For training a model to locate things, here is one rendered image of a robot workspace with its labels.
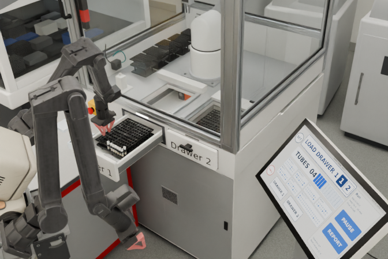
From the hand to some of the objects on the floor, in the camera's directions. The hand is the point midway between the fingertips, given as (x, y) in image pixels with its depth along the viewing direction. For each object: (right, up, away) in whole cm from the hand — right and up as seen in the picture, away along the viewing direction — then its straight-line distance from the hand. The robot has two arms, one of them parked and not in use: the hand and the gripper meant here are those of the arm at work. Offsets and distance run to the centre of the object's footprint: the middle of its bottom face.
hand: (105, 132), depth 202 cm
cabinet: (+50, -50, +97) cm, 120 cm away
